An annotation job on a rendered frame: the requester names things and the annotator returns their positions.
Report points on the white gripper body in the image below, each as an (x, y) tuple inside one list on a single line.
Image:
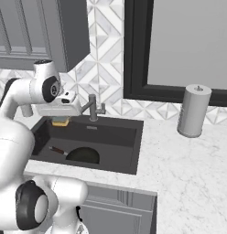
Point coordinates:
[(59, 108)]

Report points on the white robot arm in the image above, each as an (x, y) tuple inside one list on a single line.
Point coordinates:
[(14, 152)]

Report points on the yellow and green sponge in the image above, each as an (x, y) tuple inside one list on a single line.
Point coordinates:
[(61, 121)]

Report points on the dark grey sink basin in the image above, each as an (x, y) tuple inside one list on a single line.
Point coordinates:
[(97, 143)]

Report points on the grey metal tap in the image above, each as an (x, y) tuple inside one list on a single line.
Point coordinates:
[(93, 108)]

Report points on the grey base cupboard door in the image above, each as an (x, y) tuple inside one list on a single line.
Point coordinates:
[(113, 211)]

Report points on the black framed window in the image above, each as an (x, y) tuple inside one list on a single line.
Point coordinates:
[(179, 48)]

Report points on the grey paper towel roll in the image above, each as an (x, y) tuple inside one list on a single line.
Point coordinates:
[(194, 111)]

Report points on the grey wall cupboard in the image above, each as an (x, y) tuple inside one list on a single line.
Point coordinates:
[(39, 33)]

